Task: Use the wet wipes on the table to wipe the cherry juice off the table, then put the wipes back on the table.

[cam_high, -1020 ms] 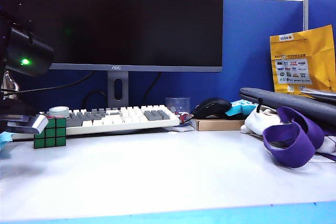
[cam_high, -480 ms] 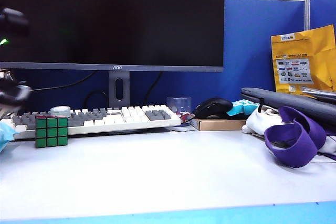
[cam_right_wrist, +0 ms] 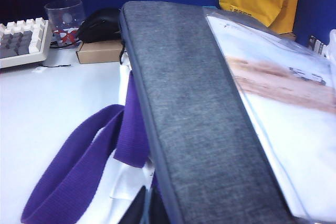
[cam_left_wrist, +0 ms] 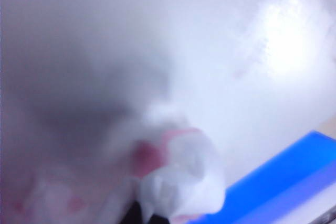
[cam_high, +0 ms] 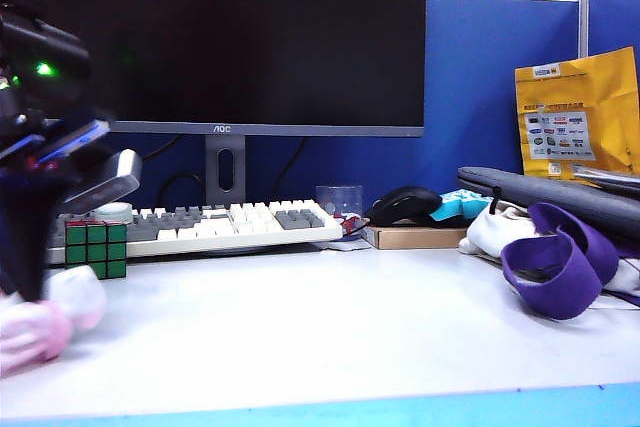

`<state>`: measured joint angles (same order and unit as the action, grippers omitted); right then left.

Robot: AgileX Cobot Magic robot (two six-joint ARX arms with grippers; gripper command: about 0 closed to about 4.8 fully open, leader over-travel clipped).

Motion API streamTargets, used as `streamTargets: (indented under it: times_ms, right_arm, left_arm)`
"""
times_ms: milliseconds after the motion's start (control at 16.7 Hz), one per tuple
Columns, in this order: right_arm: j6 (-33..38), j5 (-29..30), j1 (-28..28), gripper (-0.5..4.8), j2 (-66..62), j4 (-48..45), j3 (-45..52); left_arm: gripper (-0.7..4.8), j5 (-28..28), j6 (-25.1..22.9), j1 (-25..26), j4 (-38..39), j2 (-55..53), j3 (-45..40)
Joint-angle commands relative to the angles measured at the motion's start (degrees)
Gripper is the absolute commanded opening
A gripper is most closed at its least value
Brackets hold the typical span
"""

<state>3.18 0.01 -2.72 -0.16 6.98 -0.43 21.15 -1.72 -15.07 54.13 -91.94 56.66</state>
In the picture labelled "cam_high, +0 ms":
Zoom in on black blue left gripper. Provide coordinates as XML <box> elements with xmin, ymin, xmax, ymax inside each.
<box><xmin>0</xmin><ymin>106</ymin><xmax>117</xmax><ymax>304</ymax></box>

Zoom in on white wet wipe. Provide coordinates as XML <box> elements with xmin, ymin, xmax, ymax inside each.
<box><xmin>0</xmin><ymin>264</ymin><xmax>109</xmax><ymax>379</ymax></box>

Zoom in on Rubik's cube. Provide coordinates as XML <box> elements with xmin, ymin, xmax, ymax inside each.
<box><xmin>64</xmin><ymin>220</ymin><xmax>128</xmax><ymax>280</ymax></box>

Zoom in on translucent tape roll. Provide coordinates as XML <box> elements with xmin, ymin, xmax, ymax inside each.
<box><xmin>94</xmin><ymin>201</ymin><xmax>133</xmax><ymax>224</ymax></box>

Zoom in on white grey mechanical keyboard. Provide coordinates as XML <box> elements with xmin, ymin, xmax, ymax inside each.
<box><xmin>47</xmin><ymin>199</ymin><xmax>344</xmax><ymax>265</ymax></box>

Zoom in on grey monitor stand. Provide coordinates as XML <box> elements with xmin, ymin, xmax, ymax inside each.
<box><xmin>204</xmin><ymin>135</ymin><xmax>248</xmax><ymax>206</ymax></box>

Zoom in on black computer monitor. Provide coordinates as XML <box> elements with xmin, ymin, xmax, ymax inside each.
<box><xmin>0</xmin><ymin>0</ymin><xmax>428</xmax><ymax>139</ymax></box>

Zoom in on clear glass cup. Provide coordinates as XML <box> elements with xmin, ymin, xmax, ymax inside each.
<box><xmin>314</xmin><ymin>185</ymin><xmax>364</xmax><ymax>219</ymax></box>

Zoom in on red white wrapper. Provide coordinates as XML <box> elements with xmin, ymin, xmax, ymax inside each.
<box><xmin>334</xmin><ymin>214</ymin><xmax>369</xmax><ymax>242</ymax></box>

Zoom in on black computer mouse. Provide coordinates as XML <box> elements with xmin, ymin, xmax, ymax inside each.
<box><xmin>367</xmin><ymin>185</ymin><xmax>444</xmax><ymax>228</ymax></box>

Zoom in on flat brown cardboard box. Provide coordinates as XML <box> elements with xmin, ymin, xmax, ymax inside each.
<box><xmin>362</xmin><ymin>225</ymin><xmax>469</xmax><ymax>251</ymax></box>

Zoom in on teal printed packet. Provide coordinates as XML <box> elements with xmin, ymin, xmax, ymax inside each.
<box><xmin>430</xmin><ymin>189</ymin><xmax>494</xmax><ymax>223</ymax></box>

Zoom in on white tote bag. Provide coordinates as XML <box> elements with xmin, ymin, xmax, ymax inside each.
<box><xmin>458</xmin><ymin>200</ymin><xmax>640</xmax><ymax>304</ymax></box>

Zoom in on grey fabric laptop sleeve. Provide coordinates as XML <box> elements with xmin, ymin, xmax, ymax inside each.
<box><xmin>457</xmin><ymin>166</ymin><xmax>640</xmax><ymax>244</ymax></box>

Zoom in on yellow paper bag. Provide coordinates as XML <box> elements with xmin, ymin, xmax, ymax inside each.
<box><xmin>514</xmin><ymin>46</ymin><xmax>640</xmax><ymax>180</ymax></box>

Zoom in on papers in clear plastic sleeve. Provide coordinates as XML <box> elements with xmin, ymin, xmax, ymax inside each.
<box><xmin>572</xmin><ymin>164</ymin><xmax>640</xmax><ymax>189</ymax></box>

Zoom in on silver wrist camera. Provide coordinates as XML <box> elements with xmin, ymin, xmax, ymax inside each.
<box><xmin>59</xmin><ymin>148</ymin><xmax>144</xmax><ymax>216</ymax></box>

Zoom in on looped black cable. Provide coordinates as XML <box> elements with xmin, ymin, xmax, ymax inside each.
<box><xmin>158</xmin><ymin>172</ymin><xmax>207</xmax><ymax>209</ymax></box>

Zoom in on long black power cable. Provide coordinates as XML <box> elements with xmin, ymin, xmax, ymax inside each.
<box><xmin>142</xmin><ymin>135</ymin><xmax>184</xmax><ymax>154</ymax></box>

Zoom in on black monitor cable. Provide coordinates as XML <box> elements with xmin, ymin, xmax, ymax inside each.
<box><xmin>282</xmin><ymin>136</ymin><xmax>309</xmax><ymax>198</ymax></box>

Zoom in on purple bag strap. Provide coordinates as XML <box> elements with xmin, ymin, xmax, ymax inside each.
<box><xmin>501</xmin><ymin>201</ymin><xmax>640</xmax><ymax>321</ymax></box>

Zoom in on grey partition post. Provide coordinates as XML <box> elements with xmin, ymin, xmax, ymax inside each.
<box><xmin>578</xmin><ymin>0</ymin><xmax>592</xmax><ymax>59</ymax></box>

